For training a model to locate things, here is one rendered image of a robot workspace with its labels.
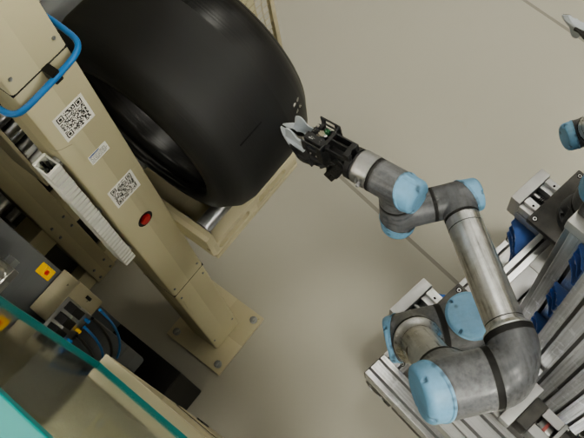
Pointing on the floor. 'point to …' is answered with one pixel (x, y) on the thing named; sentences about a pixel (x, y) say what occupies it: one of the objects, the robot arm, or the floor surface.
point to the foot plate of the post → (204, 352)
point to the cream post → (14, 63)
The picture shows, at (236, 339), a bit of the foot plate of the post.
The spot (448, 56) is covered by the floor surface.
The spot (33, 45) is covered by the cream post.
